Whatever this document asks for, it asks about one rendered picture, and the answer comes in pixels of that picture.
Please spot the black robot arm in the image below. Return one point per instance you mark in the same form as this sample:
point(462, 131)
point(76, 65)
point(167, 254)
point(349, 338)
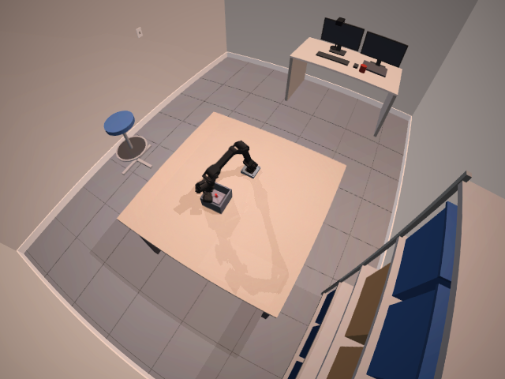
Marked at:
point(213, 171)

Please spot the pale pink plate with hole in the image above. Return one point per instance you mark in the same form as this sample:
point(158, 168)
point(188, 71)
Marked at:
point(220, 196)

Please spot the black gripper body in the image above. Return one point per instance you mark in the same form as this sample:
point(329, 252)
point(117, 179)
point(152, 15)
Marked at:
point(208, 197)

